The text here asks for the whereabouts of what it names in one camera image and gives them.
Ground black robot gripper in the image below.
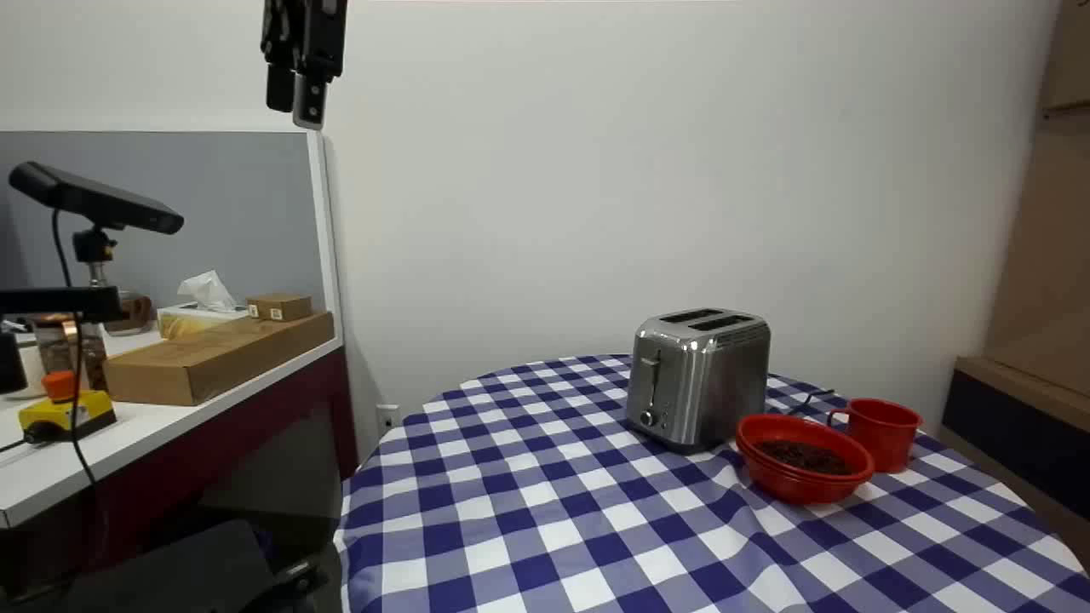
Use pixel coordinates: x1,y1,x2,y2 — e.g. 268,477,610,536
260,0,352,133

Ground stainless steel two-slot toaster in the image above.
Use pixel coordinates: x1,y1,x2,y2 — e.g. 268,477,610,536
621,303,774,454

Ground grey partition panel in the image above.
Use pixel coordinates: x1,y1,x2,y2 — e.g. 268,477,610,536
0,127,332,316

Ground small wooden block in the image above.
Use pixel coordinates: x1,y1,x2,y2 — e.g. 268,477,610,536
248,294,317,323

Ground tissue box with white tissue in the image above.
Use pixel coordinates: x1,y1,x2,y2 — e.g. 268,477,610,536
153,268,263,342

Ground flat cardboard box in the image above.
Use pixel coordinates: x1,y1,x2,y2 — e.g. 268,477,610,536
104,311,342,410

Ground white desk with dark front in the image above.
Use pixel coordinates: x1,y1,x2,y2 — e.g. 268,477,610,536
0,323,363,596

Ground yellow and orange toy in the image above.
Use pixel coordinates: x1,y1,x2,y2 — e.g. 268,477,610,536
16,367,121,448

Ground black chair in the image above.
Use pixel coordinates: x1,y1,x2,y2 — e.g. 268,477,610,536
46,516,327,613

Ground blue white checkered tablecloth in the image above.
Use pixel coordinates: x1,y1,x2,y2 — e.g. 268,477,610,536
334,350,1090,613

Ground red plastic bowl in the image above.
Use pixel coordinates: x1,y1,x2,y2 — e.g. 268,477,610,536
732,411,879,507

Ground dark coffee beans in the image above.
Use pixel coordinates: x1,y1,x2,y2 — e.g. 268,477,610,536
757,437,856,477

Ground red plastic cup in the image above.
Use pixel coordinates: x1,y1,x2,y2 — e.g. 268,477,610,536
829,395,927,477

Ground wooden cabinet with black panel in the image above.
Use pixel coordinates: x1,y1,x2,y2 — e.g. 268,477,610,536
936,0,1090,528

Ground black bar-shaped camera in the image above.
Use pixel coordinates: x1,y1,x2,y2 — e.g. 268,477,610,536
6,156,189,239

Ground black camera stand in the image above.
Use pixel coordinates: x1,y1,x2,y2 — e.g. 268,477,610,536
71,226,124,290

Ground black camera cable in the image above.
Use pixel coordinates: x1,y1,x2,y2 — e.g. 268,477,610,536
47,209,104,492

